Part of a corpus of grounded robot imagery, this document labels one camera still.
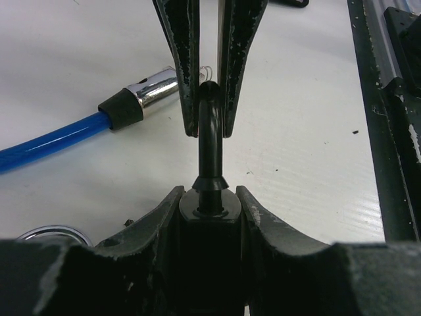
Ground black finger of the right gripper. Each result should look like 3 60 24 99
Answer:
220 0 268 138
153 0 200 138

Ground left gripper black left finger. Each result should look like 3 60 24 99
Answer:
1 186 185 315

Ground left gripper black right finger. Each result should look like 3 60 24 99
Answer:
236 186 420 315

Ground black padlock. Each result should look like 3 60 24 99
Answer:
178 81 244 315

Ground long-shackle brass padlock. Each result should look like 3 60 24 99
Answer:
18 224 93 247

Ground silver cable lock keys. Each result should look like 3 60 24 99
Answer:
199 66 213 83

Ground blue cable lock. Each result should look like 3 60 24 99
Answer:
1 66 178 173

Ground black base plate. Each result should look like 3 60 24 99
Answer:
347 1 420 242

